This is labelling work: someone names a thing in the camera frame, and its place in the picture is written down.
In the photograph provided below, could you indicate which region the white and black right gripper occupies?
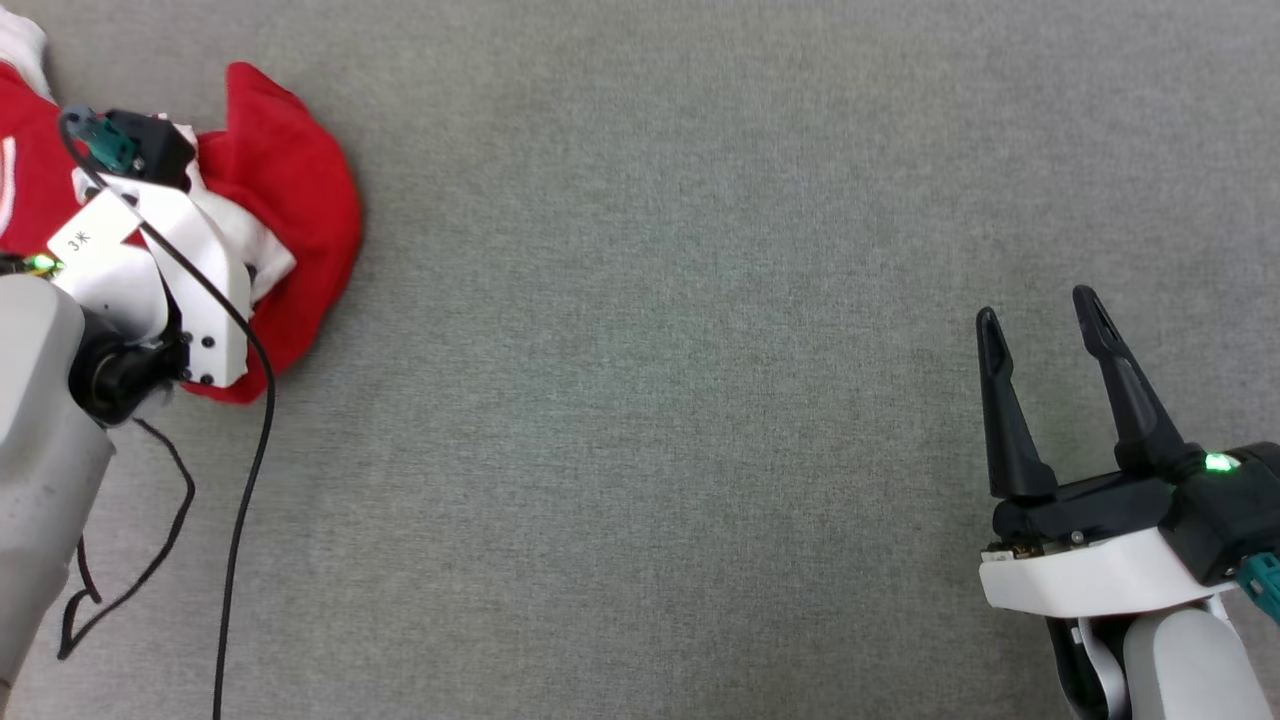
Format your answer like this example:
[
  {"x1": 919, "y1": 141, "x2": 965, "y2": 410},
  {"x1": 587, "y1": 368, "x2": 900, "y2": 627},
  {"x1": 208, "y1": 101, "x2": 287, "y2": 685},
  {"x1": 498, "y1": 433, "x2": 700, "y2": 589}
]
[{"x1": 975, "y1": 284, "x2": 1243, "y2": 619}]

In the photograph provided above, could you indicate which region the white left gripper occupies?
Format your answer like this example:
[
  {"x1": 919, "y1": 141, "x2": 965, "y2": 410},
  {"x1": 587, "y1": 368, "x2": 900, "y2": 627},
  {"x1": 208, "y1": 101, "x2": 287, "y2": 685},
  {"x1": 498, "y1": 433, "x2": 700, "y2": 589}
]
[{"x1": 48, "y1": 168, "x2": 253, "y2": 389}]

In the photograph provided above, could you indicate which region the red and white jersey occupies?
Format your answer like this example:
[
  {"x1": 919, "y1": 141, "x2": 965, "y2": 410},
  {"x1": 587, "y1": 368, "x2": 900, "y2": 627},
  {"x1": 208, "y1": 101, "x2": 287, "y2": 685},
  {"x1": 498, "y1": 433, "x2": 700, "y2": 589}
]
[{"x1": 0, "y1": 8, "x2": 363, "y2": 405}]

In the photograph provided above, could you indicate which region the thick black cable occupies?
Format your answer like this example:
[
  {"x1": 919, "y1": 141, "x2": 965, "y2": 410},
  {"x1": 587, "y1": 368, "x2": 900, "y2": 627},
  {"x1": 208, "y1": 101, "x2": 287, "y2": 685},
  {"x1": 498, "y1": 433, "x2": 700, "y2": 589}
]
[{"x1": 57, "y1": 107, "x2": 277, "y2": 720}]

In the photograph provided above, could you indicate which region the thin black cable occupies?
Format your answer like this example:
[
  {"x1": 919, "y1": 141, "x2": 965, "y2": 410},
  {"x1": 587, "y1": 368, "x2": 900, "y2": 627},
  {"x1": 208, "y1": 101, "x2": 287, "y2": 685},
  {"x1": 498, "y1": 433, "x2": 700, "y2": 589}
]
[{"x1": 57, "y1": 418, "x2": 197, "y2": 662}]

